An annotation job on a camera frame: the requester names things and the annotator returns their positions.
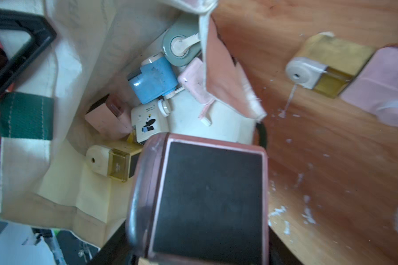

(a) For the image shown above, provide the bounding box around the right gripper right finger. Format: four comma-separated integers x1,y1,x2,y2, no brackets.
269,227,302,265

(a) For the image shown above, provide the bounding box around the pink square pencil sharpener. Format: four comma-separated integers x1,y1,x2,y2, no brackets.
341,47,398,127

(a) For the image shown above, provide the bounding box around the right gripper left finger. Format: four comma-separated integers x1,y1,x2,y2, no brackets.
87,222,136,265

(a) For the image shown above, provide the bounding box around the white canvas tote bag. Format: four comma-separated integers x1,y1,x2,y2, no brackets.
0,0,268,249

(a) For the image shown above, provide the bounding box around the pale pink sharpener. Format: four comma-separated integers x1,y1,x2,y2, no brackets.
85,94,133,140

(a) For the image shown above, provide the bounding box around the blue crank pencil sharpener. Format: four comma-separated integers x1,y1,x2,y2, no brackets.
127,53,179,104

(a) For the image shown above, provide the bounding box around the pink black-top pencil sharpener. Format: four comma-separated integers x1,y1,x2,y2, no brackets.
126,132,270,265

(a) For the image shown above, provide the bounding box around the yellow pencil sharpener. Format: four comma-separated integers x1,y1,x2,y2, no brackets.
285,32,376,98
86,142,143,182

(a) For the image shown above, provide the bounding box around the green round pencil sharpener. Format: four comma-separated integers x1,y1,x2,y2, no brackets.
163,13,201,67

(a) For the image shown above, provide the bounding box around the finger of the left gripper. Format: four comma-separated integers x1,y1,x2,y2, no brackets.
0,9,57,97

